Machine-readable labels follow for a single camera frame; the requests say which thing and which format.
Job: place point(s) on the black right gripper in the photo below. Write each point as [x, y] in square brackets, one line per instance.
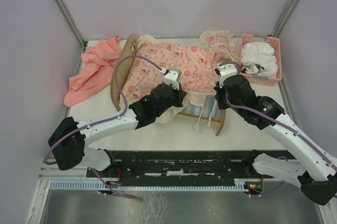
[219, 91]

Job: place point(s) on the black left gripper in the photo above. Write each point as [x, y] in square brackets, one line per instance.
[180, 94]

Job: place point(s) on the wooden striped pet bed frame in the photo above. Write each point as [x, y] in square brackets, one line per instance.
[196, 104]

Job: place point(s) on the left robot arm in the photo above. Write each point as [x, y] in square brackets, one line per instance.
[70, 141]

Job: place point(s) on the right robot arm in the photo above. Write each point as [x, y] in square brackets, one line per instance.
[314, 170]

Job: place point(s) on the pink plastic basket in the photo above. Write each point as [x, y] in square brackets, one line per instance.
[275, 43]

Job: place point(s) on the white cloth in basket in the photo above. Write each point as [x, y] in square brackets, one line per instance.
[258, 58]

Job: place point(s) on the small pink frilled pillow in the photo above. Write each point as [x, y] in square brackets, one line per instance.
[221, 42]

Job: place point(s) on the salmon pink cloth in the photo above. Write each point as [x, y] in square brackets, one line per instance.
[99, 63]

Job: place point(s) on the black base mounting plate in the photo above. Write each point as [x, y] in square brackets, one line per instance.
[180, 168]

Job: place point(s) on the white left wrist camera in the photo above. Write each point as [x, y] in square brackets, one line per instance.
[171, 77]

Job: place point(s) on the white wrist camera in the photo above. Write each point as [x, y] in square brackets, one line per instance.
[227, 69]
[171, 77]

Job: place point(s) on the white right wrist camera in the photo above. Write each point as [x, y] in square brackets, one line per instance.
[227, 69]

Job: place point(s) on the right aluminium frame post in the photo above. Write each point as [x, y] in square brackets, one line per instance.
[285, 17]

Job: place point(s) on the aluminium frame post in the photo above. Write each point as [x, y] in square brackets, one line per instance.
[285, 17]
[70, 22]

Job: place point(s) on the white slotted cable duct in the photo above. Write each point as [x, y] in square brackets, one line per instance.
[60, 184]

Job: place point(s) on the left aluminium frame post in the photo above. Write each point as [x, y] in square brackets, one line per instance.
[70, 22]

